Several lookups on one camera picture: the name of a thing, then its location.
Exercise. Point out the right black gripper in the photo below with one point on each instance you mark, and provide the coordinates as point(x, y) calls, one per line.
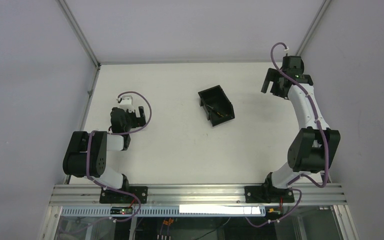
point(276, 84)

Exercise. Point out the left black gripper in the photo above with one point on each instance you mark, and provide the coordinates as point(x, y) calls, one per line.
point(137, 117)

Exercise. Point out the black yellow screwdriver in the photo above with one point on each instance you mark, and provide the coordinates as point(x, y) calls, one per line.
point(215, 111)

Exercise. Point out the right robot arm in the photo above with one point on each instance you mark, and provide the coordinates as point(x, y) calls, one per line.
point(313, 149)

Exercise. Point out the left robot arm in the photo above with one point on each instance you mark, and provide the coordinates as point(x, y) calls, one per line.
point(86, 154)

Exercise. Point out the black plastic bin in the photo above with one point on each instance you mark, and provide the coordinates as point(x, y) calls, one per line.
point(216, 97)

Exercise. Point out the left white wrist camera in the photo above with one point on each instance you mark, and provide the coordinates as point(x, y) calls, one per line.
point(125, 102)

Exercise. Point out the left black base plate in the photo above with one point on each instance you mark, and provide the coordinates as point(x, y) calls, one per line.
point(112, 197)

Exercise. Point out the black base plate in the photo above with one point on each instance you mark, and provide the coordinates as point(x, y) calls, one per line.
point(267, 195)
point(112, 197)

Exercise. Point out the slotted cable duct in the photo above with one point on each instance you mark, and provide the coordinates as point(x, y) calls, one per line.
point(183, 210)

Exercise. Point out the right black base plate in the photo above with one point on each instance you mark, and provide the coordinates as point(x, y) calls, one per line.
point(267, 195)

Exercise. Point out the left aluminium frame post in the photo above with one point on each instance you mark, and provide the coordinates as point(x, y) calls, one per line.
point(82, 39)

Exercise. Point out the aluminium front rail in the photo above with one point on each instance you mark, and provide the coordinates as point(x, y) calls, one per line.
point(195, 194)

